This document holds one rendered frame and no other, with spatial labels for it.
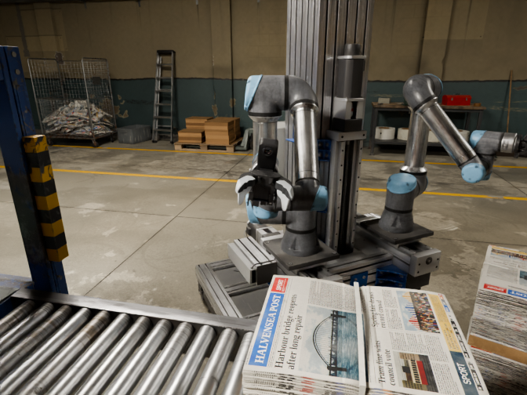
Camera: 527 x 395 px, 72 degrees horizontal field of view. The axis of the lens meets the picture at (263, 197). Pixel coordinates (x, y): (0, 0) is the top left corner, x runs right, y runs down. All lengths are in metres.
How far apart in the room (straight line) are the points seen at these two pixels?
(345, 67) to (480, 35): 6.62
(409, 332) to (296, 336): 0.21
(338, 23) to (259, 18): 6.40
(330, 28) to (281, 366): 1.20
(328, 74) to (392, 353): 1.08
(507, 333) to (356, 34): 1.16
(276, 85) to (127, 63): 7.81
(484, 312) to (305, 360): 0.86
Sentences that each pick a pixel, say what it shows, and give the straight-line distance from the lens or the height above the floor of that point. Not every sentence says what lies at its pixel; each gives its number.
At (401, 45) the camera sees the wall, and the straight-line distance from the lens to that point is 7.73.
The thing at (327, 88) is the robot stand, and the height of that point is 1.41.
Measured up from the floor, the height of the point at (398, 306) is 1.03.
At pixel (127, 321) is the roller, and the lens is 1.19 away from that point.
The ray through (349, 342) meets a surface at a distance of 0.70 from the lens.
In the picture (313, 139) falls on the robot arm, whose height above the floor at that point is 1.28.
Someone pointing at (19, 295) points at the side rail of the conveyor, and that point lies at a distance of 1.43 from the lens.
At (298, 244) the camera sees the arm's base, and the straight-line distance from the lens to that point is 1.38.
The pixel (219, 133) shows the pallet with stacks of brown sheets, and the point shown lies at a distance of 7.04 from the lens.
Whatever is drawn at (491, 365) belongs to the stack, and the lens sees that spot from 1.53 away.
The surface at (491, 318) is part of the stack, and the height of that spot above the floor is 0.73.
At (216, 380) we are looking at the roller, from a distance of 0.97.
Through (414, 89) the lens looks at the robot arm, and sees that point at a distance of 1.59.
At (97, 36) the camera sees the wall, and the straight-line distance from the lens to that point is 9.32.
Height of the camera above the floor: 1.48
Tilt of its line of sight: 19 degrees down
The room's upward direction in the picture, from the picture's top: straight up
